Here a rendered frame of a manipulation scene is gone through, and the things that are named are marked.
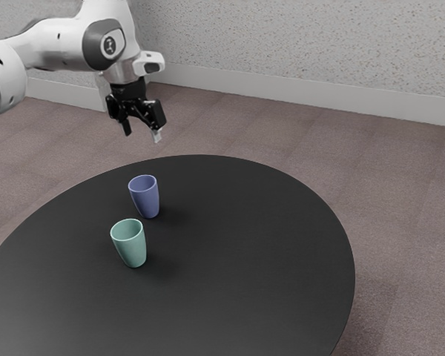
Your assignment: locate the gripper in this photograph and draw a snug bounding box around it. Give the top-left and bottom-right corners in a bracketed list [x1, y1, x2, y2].
[105, 78, 168, 144]

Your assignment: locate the blue cup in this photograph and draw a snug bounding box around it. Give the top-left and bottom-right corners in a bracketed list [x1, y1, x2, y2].
[128, 174, 160, 220]

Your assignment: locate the green cup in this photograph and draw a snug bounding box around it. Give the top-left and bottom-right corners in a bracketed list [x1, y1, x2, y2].
[110, 218, 148, 269]

